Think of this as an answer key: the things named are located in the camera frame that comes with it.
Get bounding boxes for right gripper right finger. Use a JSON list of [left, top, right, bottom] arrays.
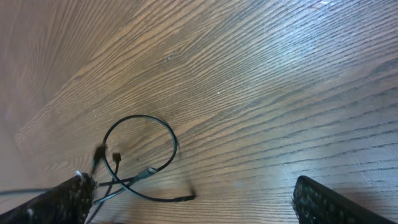
[[292, 175, 396, 224]]

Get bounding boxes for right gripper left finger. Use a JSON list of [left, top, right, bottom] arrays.
[[1, 173, 96, 224]]

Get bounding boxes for black cable bundle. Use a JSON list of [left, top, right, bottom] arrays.
[[0, 114, 197, 224]]

